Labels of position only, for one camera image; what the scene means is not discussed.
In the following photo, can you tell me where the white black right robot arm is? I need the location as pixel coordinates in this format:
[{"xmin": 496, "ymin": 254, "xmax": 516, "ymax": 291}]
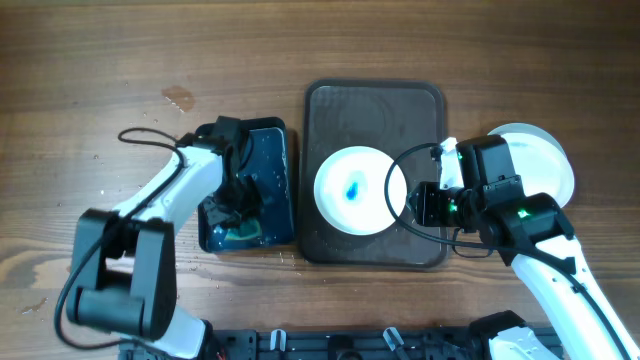
[{"xmin": 407, "ymin": 178, "xmax": 639, "ymax": 359}]

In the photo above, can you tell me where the green yellow sponge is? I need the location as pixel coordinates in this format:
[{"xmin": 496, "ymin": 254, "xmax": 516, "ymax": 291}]
[{"xmin": 224, "ymin": 218, "xmax": 262, "ymax": 241}]

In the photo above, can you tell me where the dark brown serving tray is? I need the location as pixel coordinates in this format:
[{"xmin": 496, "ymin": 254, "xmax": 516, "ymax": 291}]
[{"xmin": 296, "ymin": 79, "xmax": 449, "ymax": 271}]

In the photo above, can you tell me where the black water basin tray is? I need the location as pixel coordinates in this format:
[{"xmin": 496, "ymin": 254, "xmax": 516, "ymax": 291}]
[{"xmin": 196, "ymin": 117, "xmax": 295, "ymax": 253}]

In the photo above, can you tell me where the white plate blue stain front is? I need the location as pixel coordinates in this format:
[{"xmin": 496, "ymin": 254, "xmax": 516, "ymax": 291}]
[{"xmin": 487, "ymin": 122, "xmax": 576, "ymax": 210}]

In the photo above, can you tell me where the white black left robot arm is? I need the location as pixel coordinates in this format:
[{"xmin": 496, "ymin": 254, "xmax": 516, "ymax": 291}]
[{"xmin": 53, "ymin": 130, "xmax": 263, "ymax": 359}]

